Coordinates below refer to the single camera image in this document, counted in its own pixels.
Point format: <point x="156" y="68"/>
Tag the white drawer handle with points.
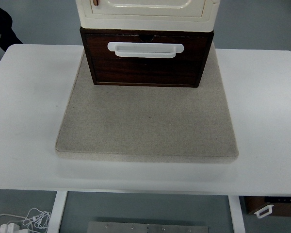
<point x="145" y="50"/>

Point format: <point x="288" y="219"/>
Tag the white handle on box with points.
<point x="265" y="211"/>

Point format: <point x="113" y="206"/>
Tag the white right table leg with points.
<point x="236" y="214"/>

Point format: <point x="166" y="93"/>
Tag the white power adapter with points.
<point x="9" y="228"/>

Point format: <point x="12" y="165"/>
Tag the brown wooden box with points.
<point x="262" y="206"/>

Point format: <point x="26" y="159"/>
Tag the beige fabric mat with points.
<point x="148" y="124"/>

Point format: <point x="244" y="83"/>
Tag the white left table leg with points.
<point x="57" y="212"/>

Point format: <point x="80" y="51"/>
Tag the dark wooden cabinet base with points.
<point x="83" y="43"/>

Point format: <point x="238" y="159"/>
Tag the person in dark clothes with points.
<point x="2" y="29"/>

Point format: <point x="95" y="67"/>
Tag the white table leg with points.
<point x="57" y="212"/>
<point x="236" y="214"/>

